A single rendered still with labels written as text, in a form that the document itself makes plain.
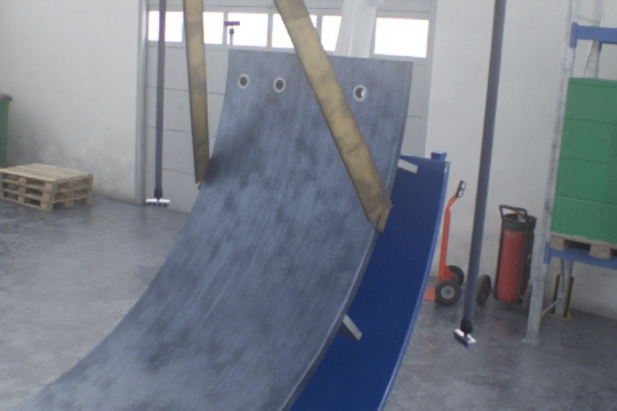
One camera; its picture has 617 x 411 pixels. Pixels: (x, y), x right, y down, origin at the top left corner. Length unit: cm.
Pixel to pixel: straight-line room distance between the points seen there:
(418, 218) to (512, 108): 546
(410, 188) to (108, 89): 917
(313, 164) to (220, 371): 68
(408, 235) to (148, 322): 85
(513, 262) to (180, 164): 502
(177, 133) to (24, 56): 355
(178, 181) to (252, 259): 831
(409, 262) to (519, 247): 503
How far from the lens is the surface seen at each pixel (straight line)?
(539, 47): 773
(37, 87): 1273
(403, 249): 242
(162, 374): 218
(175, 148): 1055
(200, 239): 244
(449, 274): 794
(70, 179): 1075
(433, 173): 240
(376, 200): 213
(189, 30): 228
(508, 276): 749
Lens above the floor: 244
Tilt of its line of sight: 13 degrees down
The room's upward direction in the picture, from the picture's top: 3 degrees clockwise
